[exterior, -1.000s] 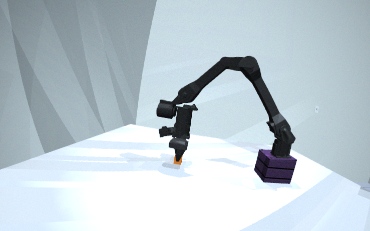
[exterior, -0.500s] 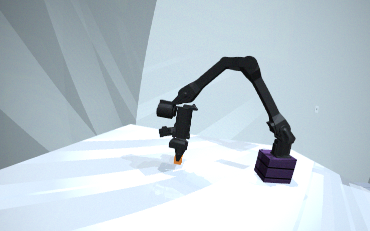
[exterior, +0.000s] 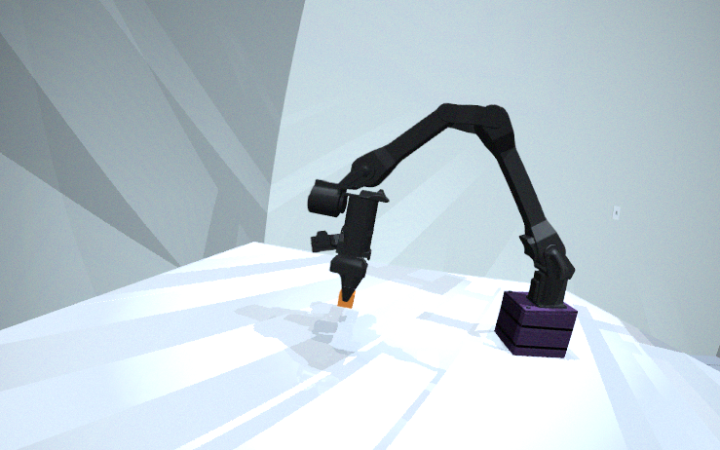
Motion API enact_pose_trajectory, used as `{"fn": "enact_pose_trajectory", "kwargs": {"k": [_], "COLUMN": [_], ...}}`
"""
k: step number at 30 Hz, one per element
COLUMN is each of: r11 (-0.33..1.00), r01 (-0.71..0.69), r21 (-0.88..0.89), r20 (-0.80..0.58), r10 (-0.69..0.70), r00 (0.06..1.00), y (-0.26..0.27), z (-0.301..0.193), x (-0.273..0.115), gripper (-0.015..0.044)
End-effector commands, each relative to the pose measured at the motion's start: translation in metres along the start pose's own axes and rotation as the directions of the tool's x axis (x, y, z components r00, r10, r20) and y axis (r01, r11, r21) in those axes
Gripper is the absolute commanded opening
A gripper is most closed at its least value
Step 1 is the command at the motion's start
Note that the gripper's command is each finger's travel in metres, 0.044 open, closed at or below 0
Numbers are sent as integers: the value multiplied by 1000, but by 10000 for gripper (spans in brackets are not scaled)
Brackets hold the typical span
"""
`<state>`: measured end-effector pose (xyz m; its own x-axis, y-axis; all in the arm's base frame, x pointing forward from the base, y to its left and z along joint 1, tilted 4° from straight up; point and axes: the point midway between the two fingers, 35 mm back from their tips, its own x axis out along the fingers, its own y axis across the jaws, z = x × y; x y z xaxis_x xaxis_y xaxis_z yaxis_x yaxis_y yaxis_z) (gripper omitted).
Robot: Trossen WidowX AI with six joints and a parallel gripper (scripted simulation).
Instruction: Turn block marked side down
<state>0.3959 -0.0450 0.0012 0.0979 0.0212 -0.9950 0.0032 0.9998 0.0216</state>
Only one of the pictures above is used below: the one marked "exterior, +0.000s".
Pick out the orange block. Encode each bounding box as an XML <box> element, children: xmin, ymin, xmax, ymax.
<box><xmin>337</xmin><ymin>289</ymin><xmax>356</xmax><ymax>309</ymax></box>

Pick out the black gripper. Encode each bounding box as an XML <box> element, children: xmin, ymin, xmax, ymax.
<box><xmin>328</xmin><ymin>219</ymin><xmax>374</xmax><ymax>302</ymax></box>

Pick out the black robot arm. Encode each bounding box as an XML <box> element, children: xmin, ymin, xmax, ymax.
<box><xmin>308</xmin><ymin>102</ymin><xmax>576</xmax><ymax>309</ymax></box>

